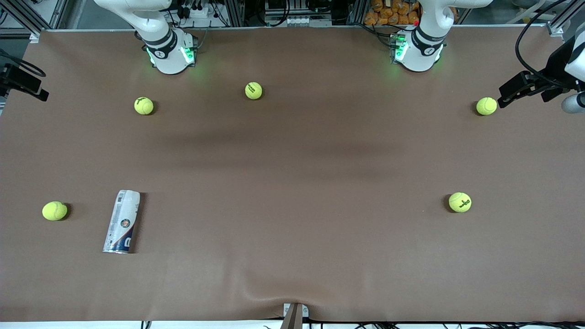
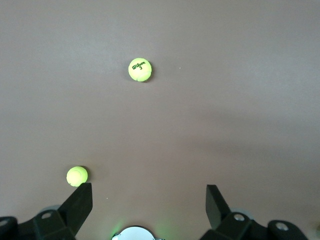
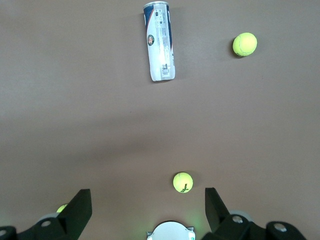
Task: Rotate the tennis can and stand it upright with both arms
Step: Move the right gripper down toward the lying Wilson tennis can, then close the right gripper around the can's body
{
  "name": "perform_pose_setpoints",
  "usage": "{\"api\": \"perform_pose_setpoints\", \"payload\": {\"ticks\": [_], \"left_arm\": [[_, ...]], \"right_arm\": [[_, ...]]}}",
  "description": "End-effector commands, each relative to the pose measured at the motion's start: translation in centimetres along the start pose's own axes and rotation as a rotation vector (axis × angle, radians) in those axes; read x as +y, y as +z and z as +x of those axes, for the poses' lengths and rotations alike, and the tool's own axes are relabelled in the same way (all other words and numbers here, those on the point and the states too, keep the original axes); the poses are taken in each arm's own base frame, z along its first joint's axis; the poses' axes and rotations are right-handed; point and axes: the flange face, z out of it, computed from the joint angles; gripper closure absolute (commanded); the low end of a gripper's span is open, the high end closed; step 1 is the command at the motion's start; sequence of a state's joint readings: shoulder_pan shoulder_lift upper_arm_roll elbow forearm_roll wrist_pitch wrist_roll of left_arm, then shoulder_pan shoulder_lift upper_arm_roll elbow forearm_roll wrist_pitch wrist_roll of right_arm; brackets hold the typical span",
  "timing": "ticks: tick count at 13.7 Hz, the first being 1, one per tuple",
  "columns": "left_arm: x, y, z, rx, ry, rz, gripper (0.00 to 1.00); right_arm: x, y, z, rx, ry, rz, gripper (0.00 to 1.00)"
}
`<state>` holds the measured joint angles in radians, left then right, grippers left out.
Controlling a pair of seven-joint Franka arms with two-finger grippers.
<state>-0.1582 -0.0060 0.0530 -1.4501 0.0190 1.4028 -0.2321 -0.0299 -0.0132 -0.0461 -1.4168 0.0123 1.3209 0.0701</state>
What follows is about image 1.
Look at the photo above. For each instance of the white terminal strip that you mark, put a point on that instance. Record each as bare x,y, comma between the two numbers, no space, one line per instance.
297,21

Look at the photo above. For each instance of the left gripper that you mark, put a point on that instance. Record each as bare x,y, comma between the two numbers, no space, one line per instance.
555,61

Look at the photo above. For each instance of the yellow tennis ball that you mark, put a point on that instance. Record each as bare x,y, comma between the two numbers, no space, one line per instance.
253,90
55,210
486,106
460,202
144,105

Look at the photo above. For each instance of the white blue tennis ball can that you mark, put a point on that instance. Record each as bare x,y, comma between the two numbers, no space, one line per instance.
122,224

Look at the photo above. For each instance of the orange snack bag pile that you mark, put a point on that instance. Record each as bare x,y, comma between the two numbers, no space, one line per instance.
388,11

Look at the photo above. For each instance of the brown table mat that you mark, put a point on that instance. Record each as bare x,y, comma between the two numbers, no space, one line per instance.
292,251

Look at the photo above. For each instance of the white power strip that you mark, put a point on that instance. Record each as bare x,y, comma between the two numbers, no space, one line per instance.
194,11

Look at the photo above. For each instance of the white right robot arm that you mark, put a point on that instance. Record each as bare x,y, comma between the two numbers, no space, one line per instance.
169,59

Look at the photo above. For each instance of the aluminium frame post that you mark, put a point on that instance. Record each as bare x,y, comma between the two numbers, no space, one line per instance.
564,18
235,11
358,10
27,20

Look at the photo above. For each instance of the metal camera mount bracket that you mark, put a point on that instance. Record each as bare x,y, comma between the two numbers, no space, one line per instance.
295,317

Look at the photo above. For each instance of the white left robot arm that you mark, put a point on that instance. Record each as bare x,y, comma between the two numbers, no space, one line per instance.
425,55

